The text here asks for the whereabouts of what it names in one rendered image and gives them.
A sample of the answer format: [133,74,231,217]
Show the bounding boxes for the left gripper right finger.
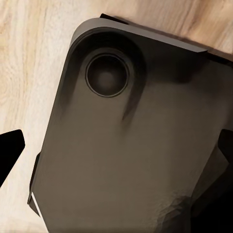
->
[217,129,233,168]

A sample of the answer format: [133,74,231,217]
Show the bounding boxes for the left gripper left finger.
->
[0,129,25,187]

